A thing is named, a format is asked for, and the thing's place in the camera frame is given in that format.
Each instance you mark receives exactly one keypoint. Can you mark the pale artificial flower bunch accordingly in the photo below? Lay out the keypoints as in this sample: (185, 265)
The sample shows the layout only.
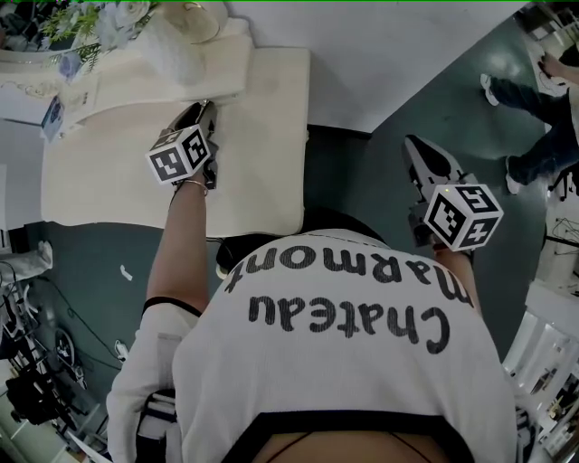
(129, 11)

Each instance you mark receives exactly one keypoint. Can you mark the white paper sheet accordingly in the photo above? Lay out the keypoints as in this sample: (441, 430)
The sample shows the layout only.
(88, 450)

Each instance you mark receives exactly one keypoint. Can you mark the white humanoid robot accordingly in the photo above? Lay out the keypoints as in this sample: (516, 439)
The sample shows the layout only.
(43, 255)

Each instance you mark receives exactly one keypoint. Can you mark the black equipment pile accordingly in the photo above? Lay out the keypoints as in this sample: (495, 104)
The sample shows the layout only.
(31, 389)

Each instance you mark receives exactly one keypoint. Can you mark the oval black white device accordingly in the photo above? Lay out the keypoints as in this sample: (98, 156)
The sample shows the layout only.
(64, 346)

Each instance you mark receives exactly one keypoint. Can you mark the person's right forearm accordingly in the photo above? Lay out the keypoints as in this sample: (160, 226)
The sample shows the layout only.
(457, 276)

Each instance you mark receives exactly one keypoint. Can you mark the white textured vase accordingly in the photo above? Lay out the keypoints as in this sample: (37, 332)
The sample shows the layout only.
(174, 54)

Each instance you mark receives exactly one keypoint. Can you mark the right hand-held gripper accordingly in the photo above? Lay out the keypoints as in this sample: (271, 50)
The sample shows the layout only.
(461, 217)

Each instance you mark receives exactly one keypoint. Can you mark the cream ornate dressing table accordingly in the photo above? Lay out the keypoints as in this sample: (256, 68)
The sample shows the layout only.
(262, 135)

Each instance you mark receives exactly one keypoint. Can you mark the person's bare neck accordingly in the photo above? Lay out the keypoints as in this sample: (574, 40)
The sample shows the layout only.
(353, 450)

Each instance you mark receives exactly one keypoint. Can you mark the white shelving rack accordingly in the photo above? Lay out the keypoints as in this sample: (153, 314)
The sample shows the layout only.
(543, 343)

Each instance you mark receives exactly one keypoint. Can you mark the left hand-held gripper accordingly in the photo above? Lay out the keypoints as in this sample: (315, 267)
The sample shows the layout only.
(178, 156)

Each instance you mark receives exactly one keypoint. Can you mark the white power strip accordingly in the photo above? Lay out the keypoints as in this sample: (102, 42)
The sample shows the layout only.
(122, 350)

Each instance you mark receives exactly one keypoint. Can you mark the person's left forearm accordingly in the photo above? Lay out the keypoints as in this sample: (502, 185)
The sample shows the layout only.
(181, 253)

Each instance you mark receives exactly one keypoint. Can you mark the blue printed card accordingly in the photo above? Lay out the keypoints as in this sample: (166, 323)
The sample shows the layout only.
(53, 115)

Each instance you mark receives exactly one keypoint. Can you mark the small white floor scrap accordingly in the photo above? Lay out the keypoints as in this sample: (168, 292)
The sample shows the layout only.
(126, 272)

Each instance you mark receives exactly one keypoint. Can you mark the person's black trousers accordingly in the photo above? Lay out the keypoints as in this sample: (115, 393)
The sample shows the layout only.
(335, 221)

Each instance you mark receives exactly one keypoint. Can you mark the tall white cabinet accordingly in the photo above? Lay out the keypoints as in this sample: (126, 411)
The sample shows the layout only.
(20, 181)

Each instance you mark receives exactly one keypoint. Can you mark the white drawer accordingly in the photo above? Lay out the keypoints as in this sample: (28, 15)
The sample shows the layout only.
(230, 97)

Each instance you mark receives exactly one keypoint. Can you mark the person's white printed shirt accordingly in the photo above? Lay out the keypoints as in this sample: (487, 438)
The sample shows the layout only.
(339, 375)

